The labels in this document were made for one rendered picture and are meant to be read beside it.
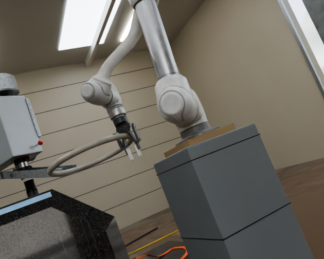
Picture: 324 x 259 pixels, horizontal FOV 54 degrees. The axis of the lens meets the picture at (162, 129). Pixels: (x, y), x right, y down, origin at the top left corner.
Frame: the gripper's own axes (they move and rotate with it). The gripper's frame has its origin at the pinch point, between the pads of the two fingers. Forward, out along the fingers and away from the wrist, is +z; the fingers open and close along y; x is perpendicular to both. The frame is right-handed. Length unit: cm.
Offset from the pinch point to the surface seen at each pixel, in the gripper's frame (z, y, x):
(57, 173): -8.2, 43.9, 6.8
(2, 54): -339, 314, -311
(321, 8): 5, -86, 79
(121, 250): 42, 28, 2
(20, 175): -23, 83, -9
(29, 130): -49, 72, -18
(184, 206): 34.4, -14.6, 4.6
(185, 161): 16.4, -28.6, 17.6
